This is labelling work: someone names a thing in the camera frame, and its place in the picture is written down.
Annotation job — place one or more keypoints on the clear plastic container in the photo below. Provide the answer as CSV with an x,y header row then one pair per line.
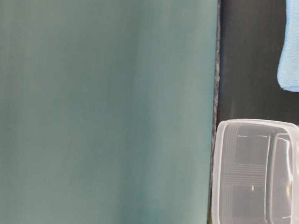
x,y
255,176

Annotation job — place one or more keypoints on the green backdrop curtain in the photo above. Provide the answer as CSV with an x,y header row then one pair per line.
x,y
106,111

